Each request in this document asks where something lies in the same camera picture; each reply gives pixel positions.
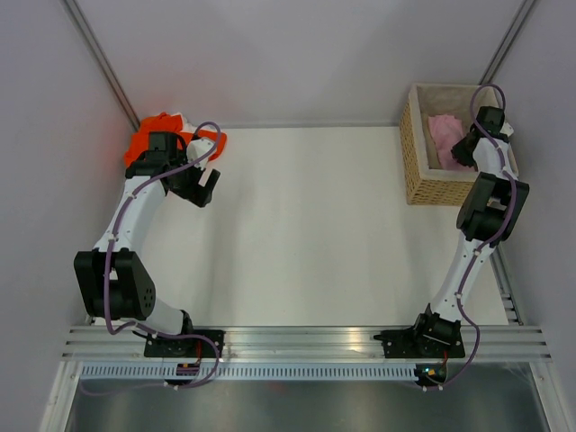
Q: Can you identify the left corner aluminium post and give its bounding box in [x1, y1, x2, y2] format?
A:
[60, 0, 140, 131]

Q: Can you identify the orange t-shirt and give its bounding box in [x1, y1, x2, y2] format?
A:
[123, 112, 217, 167]

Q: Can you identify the pink t-shirt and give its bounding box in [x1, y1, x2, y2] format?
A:
[427, 114, 473, 172]

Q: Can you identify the corner aluminium post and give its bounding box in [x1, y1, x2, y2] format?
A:
[60, 0, 140, 131]
[479, 0, 539, 85]

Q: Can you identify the white slotted cable duct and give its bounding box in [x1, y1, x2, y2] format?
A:
[80, 362, 417, 382]

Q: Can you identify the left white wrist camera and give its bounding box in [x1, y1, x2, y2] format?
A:
[186, 138, 214, 169]

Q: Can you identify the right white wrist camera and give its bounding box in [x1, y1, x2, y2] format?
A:
[499, 121, 514, 143]

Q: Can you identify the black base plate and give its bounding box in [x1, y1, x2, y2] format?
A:
[132, 329, 226, 359]
[373, 329, 465, 359]

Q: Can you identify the white t-shirt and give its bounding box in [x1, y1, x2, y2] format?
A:
[171, 112, 198, 134]

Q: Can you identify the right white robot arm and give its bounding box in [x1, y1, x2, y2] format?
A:
[410, 106, 529, 358]

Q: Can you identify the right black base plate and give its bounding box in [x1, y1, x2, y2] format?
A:
[373, 329, 465, 359]

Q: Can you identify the aluminium front rail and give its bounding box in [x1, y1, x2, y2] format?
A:
[61, 326, 552, 364]

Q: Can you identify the wicker basket with liner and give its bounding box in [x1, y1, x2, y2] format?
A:
[400, 83, 503, 207]

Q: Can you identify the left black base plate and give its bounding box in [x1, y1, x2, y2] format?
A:
[132, 329, 226, 359]

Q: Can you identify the right table side rail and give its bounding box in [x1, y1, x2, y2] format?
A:
[490, 246, 525, 326]

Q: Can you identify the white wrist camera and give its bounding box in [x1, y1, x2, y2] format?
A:
[186, 138, 214, 169]
[499, 121, 514, 143]

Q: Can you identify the right corner aluminium post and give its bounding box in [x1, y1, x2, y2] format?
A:
[479, 0, 539, 85]

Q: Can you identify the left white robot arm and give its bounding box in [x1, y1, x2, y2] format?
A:
[74, 121, 224, 356]

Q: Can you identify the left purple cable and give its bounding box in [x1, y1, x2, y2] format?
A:
[79, 121, 223, 397]

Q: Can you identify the back table edge rail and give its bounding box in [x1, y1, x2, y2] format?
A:
[218, 120, 400, 130]

